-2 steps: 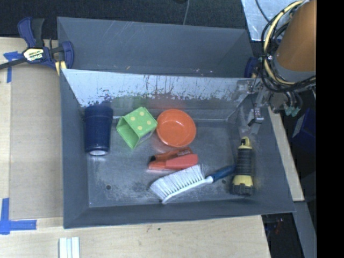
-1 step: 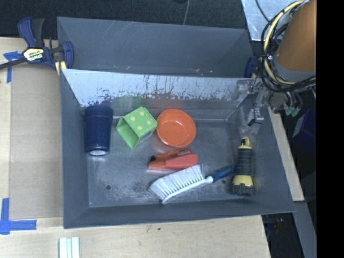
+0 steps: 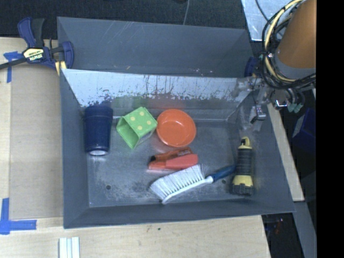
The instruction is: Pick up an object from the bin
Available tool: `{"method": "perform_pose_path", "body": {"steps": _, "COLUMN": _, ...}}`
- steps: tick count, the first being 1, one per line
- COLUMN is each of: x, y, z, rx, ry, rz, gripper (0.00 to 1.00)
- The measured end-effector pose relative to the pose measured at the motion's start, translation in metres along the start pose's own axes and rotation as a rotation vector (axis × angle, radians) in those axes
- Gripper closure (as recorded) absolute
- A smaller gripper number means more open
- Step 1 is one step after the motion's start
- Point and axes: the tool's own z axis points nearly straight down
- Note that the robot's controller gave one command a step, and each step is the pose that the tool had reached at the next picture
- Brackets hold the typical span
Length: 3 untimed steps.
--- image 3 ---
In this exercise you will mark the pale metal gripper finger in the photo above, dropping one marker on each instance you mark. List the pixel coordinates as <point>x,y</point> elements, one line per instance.
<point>258,114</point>
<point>243,86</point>

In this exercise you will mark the yellow and black flashlight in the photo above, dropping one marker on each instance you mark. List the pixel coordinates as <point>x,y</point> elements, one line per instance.
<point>244,163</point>

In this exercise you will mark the orange bowl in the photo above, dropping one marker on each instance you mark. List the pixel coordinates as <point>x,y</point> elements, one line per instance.
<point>176,129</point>

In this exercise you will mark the orange-red stapler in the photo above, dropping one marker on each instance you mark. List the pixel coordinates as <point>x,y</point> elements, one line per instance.
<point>178,163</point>

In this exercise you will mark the green cube cup yellow dots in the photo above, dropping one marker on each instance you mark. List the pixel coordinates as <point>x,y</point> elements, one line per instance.
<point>137,125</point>

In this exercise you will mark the grey metal bin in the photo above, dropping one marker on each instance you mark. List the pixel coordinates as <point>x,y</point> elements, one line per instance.
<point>129,176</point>

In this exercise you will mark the dark blue cup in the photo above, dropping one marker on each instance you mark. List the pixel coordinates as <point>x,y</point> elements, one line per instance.
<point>98,130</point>

